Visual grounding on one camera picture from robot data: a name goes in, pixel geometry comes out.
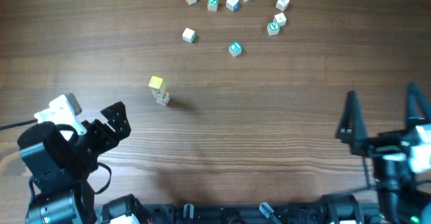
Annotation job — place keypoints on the white blue-sided block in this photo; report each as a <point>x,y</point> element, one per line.
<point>232,5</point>

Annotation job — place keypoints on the white base tower block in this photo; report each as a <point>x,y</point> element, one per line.
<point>163,102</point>

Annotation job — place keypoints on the white green-sided block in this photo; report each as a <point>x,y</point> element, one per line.
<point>189,35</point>

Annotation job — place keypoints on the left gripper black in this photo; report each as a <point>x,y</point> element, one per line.
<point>120,126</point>

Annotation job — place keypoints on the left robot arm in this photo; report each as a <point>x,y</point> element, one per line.
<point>61,153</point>

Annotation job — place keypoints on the green N block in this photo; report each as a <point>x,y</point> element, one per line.
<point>212,5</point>

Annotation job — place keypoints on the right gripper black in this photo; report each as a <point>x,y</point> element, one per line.
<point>355,136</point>

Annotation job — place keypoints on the blue C block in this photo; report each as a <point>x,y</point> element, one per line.
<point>235,49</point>

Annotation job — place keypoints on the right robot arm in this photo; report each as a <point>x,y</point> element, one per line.
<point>399,199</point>

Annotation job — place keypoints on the green V block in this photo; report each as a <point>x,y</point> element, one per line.
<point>273,28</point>

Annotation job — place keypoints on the white soccer ball block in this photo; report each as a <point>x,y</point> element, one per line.
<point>161,95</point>

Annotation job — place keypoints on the white picture block far right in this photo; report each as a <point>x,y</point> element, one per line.
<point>282,4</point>

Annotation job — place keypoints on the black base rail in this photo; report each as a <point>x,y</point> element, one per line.
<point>329,209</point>

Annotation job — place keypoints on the white red-sided block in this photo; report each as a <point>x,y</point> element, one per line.
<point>280,19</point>

